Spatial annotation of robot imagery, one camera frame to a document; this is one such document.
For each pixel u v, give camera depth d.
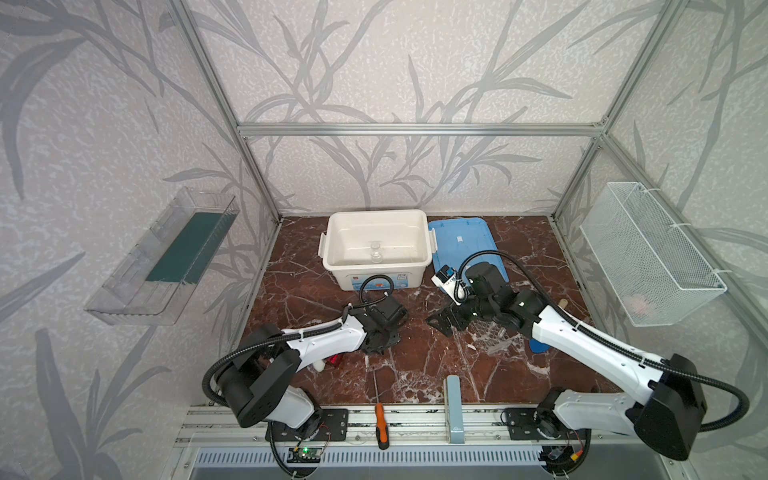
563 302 0.94
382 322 0.68
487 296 0.59
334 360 0.83
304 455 0.72
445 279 0.67
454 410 0.74
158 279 0.63
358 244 1.03
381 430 0.71
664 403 0.38
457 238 1.12
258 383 0.43
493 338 0.87
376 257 1.05
